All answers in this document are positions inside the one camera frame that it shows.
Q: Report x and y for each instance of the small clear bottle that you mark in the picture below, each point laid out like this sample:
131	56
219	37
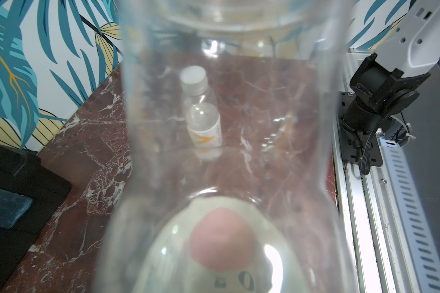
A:
258	219

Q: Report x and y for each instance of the white cap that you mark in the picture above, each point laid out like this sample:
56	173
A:
194	80

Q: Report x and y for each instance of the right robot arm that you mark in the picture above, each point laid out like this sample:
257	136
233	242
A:
387	81

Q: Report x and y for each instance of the aluminium front rail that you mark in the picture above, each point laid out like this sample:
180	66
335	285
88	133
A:
393	249

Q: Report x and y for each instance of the black plastic toolbox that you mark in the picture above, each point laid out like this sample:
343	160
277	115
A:
29	195

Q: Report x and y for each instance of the large white label bottle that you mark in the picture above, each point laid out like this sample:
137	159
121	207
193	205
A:
203	120

